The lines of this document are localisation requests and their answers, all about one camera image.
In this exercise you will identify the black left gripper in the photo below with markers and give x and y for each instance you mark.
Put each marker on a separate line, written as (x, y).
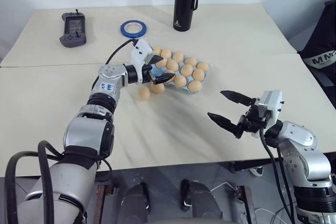
(147, 74)

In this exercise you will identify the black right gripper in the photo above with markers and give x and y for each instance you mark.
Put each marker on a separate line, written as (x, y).
(251, 121)

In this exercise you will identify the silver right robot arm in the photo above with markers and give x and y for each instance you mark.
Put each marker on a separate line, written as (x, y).
(302, 140)

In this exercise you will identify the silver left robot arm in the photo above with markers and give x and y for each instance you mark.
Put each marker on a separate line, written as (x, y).
(86, 129)

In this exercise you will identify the blue egg carton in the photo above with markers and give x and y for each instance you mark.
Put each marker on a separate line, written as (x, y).
(173, 84)

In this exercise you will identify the blue tape roll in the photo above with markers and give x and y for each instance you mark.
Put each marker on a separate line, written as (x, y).
(125, 26)

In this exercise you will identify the white shoe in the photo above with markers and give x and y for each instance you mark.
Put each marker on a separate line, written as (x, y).
(256, 171)

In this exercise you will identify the black insulated bottle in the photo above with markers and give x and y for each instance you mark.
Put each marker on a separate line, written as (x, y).
(185, 1)

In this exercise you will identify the grey handheld controller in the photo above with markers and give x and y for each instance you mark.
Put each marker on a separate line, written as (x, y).
(73, 28)

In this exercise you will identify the dark rounded shape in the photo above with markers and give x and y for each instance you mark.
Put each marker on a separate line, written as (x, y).
(135, 203)
(200, 203)

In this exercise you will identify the black chair with white letters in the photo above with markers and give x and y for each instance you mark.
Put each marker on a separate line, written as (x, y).
(319, 51)

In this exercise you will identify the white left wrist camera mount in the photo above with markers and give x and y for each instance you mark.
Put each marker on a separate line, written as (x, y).
(139, 54)

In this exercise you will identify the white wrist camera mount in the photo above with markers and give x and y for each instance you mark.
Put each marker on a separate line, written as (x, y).
(139, 54)
(273, 103)

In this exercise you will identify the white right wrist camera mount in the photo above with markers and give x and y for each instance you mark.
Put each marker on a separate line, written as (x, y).
(273, 103)

